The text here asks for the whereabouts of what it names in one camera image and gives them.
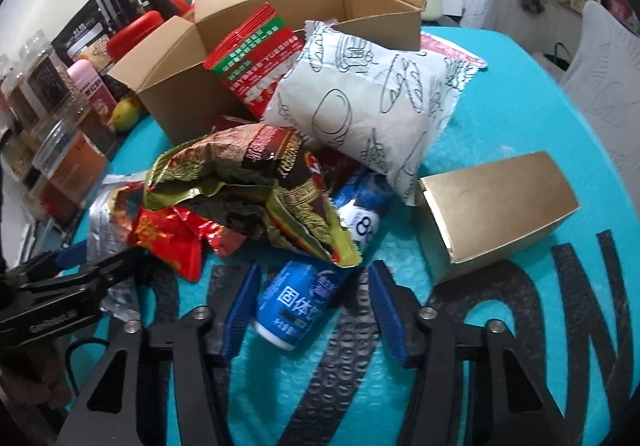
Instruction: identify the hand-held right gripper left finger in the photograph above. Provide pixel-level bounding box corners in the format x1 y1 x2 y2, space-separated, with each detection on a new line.
55 262 263 446

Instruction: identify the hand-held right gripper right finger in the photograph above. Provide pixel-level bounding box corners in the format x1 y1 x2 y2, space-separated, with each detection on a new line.
367 260 576 446

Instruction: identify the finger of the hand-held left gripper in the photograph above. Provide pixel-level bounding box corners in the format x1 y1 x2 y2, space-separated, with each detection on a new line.
7 250 88 289
0 248 151 342

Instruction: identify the blue white drink packet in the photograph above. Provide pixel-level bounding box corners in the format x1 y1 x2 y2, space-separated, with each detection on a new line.
332 171 396 247
252 258 348 352

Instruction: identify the silver snack packet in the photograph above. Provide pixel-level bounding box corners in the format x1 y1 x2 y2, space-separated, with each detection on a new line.
86 173 151 322

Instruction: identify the red gold snack packet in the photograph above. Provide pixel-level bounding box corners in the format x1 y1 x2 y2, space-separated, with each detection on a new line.
127 206 226 283

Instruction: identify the green brown snack packet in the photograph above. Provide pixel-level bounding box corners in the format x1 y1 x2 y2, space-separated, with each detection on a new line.
144 123 363 268

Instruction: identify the clear jar with orange contents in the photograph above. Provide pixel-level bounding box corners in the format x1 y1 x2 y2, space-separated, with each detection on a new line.
30 118 108 227

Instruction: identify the gold paper box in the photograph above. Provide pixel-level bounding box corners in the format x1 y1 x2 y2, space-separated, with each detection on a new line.
415 151 581 283

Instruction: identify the yellow green fruit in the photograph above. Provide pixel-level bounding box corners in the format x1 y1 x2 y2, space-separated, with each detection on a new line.
111 97 146 132

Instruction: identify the dark red snack packet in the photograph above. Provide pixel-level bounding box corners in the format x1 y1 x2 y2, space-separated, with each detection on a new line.
310 148 366 197

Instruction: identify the clear jar with dark contents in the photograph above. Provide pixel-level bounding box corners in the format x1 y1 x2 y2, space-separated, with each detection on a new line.
20 33 76 127
0 56 36 137

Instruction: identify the pink bottle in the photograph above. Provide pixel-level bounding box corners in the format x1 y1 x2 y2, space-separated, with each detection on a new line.
67 60 118 127

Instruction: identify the white printed snack bag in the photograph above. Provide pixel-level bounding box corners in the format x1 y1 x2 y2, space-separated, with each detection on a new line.
262 20 468 207

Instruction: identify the black pouch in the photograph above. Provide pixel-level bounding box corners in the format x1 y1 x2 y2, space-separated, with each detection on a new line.
52 1 113 72

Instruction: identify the red round container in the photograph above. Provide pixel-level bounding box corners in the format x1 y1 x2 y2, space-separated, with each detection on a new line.
106 11 166 64

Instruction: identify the stack of red green packets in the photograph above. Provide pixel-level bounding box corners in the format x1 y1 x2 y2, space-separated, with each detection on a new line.
202 3 306 119

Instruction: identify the pink white snack packet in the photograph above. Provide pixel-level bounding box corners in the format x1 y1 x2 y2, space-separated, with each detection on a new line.
420 32 488 92

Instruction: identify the grey cushion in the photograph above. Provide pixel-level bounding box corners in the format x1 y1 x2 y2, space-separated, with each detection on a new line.
560 1 640 177

